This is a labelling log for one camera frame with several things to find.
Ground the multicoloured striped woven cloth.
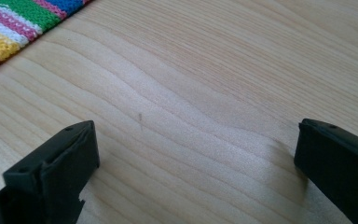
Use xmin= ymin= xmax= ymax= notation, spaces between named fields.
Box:
xmin=0 ymin=0 xmax=95 ymax=77

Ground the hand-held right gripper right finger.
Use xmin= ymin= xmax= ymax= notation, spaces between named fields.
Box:
xmin=293 ymin=118 xmax=358 ymax=224

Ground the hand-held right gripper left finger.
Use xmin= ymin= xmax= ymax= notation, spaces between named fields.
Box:
xmin=0 ymin=119 xmax=101 ymax=224

